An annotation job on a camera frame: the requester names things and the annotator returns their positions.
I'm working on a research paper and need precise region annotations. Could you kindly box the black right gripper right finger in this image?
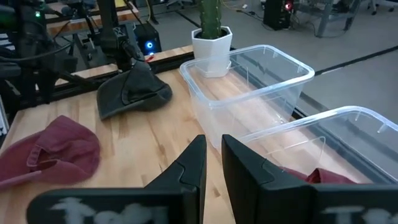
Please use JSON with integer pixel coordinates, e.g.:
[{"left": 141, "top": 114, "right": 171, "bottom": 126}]
[{"left": 221, "top": 134, "right": 315, "bottom": 224}]

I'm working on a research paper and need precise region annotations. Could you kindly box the black computer tower red light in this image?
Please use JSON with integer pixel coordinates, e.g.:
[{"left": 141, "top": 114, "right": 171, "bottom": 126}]
[{"left": 262, "top": 0, "right": 295, "bottom": 31}]

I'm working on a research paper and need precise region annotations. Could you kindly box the wooden workbench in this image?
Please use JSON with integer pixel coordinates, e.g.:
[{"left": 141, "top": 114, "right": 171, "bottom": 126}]
[{"left": 46, "top": 0, "right": 141, "bottom": 35}]

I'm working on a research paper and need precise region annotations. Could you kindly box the white hexagonal plant pot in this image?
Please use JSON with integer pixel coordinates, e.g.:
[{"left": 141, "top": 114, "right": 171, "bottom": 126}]
[{"left": 191, "top": 26, "right": 233, "bottom": 78}]

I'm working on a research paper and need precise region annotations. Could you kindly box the black computer tower blue light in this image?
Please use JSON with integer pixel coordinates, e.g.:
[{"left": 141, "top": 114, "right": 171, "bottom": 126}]
[{"left": 133, "top": 21, "right": 162, "bottom": 57}]

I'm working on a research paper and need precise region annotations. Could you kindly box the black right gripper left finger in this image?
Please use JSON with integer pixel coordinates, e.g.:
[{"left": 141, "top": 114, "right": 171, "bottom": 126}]
[{"left": 144, "top": 134, "right": 208, "bottom": 224}]

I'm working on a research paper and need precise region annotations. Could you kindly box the clear plastic bin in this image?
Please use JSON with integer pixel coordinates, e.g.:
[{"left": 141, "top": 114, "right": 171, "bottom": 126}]
[
  {"left": 238, "top": 105, "right": 398, "bottom": 187},
  {"left": 179, "top": 44, "right": 315, "bottom": 151}
]

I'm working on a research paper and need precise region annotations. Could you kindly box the green cactus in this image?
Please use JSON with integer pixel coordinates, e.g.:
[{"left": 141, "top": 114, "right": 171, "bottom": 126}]
[{"left": 198, "top": 0, "right": 223, "bottom": 40}]

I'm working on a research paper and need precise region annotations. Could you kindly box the yellow cable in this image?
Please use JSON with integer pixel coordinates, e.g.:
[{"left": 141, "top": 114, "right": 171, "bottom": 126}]
[{"left": 220, "top": 0, "right": 247, "bottom": 12}]

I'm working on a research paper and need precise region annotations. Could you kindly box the dark green cap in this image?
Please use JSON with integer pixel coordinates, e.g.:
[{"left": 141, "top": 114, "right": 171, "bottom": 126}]
[{"left": 96, "top": 60, "right": 174, "bottom": 121}]

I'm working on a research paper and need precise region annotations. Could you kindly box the maroon cap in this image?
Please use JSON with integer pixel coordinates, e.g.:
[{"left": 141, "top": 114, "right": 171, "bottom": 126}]
[
  {"left": 279, "top": 167, "right": 358, "bottom": 185},
  {"left": 0, "top": 114, "right": 101, "bottom": 191}
]

